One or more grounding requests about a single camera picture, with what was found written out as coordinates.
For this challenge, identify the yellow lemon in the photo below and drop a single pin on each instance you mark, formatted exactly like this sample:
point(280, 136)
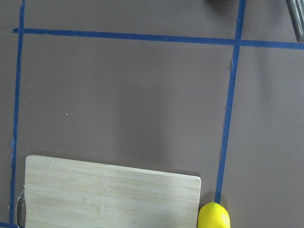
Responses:
point(213, 215)

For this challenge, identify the wooden cutting board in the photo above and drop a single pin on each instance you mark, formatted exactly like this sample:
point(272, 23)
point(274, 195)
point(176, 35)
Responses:
point(62, 193)

